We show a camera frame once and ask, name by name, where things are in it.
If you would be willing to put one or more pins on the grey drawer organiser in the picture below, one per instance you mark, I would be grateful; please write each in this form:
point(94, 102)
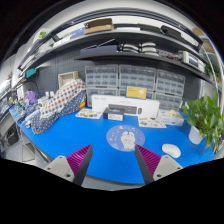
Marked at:
point(169, 89)
point(101, 80)
point(136, 76)

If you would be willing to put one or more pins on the picture card left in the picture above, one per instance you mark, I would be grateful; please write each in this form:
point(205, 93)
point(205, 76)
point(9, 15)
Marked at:
point(88, 113)

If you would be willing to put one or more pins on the white plant pot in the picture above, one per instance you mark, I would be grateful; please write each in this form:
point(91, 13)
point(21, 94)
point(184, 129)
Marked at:
point(195, 136)

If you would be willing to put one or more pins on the white instrument on shelf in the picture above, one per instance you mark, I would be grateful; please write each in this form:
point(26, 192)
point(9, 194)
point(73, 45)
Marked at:
point(193, 61)

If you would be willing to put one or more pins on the white box with object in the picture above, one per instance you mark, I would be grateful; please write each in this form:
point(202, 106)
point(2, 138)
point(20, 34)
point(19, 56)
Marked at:
point(171, 117)

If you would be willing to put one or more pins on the white computer mouse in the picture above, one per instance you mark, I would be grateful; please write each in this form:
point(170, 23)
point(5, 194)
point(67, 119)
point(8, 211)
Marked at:
point(171, 150)

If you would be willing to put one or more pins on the small black box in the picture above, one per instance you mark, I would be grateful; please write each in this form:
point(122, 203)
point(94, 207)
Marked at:
point(113, 114)

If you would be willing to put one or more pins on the patterned fabric cover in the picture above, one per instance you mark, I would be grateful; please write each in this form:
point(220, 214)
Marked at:
point(70, 98)

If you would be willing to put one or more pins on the picture card right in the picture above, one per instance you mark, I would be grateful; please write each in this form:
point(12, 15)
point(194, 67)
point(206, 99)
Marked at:
point(150, 123)

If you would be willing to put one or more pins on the blue desk mat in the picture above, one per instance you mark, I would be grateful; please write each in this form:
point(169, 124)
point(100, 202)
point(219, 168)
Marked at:
point(70, 133)

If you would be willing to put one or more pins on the long white keyboard box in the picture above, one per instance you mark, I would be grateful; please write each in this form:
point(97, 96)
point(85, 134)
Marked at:
point(131, 106)

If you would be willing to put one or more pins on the dark metal shelf unit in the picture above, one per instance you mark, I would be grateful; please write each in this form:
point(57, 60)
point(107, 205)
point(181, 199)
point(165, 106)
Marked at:
point(136, 33)

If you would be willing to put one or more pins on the grey drawer organiser right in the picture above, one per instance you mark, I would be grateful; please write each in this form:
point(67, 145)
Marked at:
point(169, 89)

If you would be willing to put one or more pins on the white plastic crate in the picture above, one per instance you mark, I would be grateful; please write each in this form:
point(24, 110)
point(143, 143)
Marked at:
point(64, 78)

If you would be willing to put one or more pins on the cardboard box on shelf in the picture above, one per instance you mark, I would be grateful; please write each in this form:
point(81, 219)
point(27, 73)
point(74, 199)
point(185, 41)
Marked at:
point(98, 26)

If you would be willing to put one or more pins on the grey drawer organiser middle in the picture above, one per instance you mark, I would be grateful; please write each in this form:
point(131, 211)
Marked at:
point(136, 76)

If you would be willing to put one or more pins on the picture card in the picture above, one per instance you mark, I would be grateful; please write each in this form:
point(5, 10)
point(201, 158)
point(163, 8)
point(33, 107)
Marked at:
point(88, 113)
point(150, 123)

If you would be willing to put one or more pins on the purple plush toy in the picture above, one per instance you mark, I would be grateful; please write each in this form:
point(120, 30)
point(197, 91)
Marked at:
point(30, 98)

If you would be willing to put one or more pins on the yellow card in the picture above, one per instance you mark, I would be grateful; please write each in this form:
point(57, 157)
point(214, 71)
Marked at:
point(136, 92)

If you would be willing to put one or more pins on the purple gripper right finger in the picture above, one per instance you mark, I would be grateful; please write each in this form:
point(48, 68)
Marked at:
point(153, 166)

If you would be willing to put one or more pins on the grey drawer organiser left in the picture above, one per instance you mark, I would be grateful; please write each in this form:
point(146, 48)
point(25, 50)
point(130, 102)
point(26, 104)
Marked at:
point(101, 80)

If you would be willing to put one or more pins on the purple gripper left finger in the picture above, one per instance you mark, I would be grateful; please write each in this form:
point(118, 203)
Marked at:
point(72, 168)

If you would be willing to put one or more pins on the green potted plant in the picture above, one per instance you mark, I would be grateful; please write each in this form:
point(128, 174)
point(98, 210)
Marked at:
point(205, 114)

